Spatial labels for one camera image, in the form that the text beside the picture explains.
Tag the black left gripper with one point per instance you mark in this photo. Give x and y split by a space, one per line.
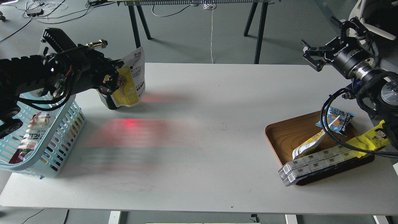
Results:
101 75

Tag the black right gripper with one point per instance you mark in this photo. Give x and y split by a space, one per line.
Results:
343 57

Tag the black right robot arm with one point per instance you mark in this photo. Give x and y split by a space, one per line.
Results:
374 89

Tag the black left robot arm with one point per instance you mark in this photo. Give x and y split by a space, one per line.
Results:
47 81

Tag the blue snack packet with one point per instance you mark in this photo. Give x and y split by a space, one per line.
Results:
338 120

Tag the light blue plastic basket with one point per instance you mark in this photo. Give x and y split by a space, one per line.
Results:
52 147

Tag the white red snack in basket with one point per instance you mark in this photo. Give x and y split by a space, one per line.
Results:
38 126

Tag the yellow cartoon snack bag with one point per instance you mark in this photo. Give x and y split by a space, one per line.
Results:
371 140

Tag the yellow white snack pouch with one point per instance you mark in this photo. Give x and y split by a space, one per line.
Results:
308 146

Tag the black barcode scanner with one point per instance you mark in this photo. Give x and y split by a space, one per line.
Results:
107 101

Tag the brown wooden tray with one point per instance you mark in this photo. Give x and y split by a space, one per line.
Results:
286 135

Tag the long clear cracker pack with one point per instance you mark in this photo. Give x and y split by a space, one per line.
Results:
310 165

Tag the power adapter with cables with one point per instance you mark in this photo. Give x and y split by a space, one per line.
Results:
37 9

